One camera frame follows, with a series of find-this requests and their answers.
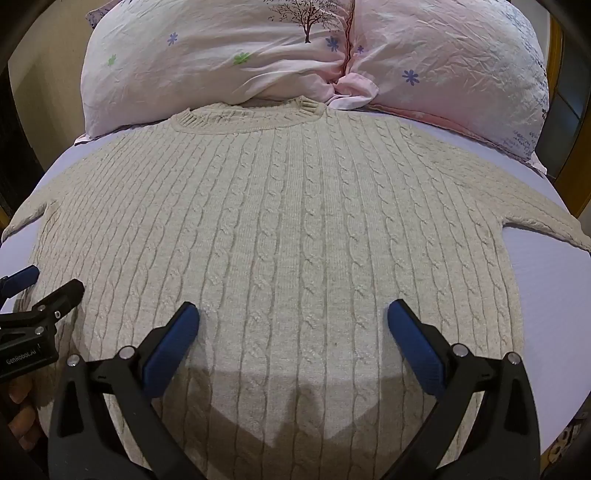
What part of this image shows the wooden bed frame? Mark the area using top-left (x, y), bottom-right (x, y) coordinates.
top-left (547, 17), bottom-right (590, 217)

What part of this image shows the person's left hand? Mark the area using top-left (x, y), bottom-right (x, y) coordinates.
top-left (7, 375), bottom-right (42, 451)

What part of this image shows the pink floral right pillow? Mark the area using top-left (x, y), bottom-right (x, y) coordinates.
top-left (329, 1), bottom-right (549, 172)

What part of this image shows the beige cable-knit sweater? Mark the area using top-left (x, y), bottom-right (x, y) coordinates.
top-left (3, 98), bottom-right (590, 479)

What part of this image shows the pink floral pillow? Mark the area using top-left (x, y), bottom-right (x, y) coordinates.
top-left (80, 1), bottom-right (353, 139)
top-left (329, 1), bottom-right (549, 172)

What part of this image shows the pink floral left pillow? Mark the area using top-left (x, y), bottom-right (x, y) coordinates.
top-left (80, 1), bottom-right (353, 139)

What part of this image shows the lavender bed sheet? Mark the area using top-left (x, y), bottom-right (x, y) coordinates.
top-left (1, 120), bottom-right (590, 452)

